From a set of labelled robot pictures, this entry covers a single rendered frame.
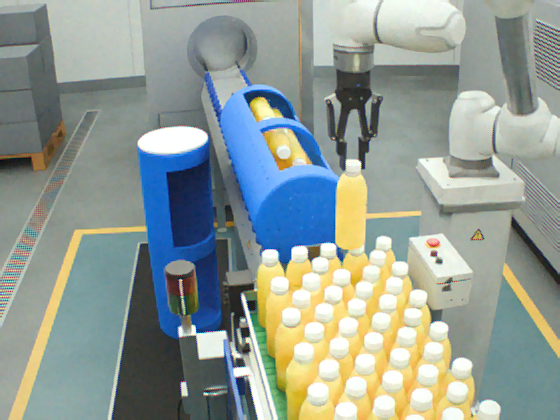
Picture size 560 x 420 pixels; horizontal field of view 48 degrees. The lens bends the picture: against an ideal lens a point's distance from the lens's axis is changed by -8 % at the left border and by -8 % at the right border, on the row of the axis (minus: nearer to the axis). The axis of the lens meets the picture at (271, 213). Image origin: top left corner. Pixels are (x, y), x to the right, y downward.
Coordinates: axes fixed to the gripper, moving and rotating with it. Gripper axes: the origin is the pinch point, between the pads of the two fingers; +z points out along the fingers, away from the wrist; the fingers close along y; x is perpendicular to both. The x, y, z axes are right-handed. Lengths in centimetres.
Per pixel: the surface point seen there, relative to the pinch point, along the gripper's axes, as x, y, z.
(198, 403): 22, 41, 49
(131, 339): -104, 67, 123
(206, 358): 0, 37, 53
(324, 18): -530, -131, 72
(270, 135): -66, 7, 20
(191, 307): 23, 40, 20
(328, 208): -23.6, -0.7, 25.6
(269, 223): -23.6, 15.6, 28.3
